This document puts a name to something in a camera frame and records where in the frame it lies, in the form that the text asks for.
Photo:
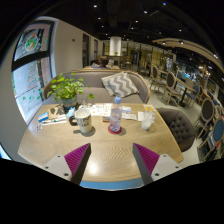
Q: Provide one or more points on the curved grey sofa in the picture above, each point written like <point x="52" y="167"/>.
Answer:
<point x="93" y="80"/>

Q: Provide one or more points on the grey tufted chair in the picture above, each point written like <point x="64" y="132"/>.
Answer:
<point x="178" y="126"/>

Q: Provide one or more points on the white printed leaflet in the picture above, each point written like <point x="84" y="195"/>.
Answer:
<point x="130" y="116"/>

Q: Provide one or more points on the white and teal pen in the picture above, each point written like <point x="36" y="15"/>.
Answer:
<point x="53" y="121"/>

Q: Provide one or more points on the white and orange carton box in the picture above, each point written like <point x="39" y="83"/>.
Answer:
<point x="106" y="118"/>

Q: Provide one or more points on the colourful printed brochure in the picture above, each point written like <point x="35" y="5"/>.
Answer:
<point x="98" y="109"/>

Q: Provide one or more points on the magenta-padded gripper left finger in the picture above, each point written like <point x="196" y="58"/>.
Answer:
<point x="78" y="160"/>

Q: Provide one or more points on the white paper napkin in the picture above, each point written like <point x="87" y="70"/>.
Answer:
<point x="140" y="116"/>

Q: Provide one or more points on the yellow code card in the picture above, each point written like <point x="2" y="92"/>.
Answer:
<point x="149" y="107"/>

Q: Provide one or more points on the clear blue-capped water bottle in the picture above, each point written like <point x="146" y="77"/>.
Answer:
<point x="115" y="116"/>

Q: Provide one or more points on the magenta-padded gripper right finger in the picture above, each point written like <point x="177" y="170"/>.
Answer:
<point x="148" y="160"/>

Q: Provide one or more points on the brown kraft notebook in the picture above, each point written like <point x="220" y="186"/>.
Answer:
<point x="55" y="112"/>

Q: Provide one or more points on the person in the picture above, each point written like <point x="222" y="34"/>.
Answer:
<point x="101" y="62"/>

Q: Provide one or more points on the flat round red coaster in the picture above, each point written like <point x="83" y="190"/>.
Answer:
<point x="111" y="131"/>

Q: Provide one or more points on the group of dining chairs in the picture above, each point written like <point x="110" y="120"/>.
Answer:
<point x="171" y="81"/>

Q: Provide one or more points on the green potted plant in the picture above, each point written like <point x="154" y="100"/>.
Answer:
<point x="66" y="88"/>

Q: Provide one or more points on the ceiling spot lights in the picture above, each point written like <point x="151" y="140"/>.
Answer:
<point x="95" y="6"/>

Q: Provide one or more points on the grey chevron cushion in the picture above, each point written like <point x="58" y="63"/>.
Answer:
<point x="120" y="84"/>

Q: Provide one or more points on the clear plastic cup with straw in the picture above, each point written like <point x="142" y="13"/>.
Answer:
<point x="147" y="121"/>

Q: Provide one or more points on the white mug with black print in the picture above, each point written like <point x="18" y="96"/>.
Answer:
<point x="83" y="121"/>

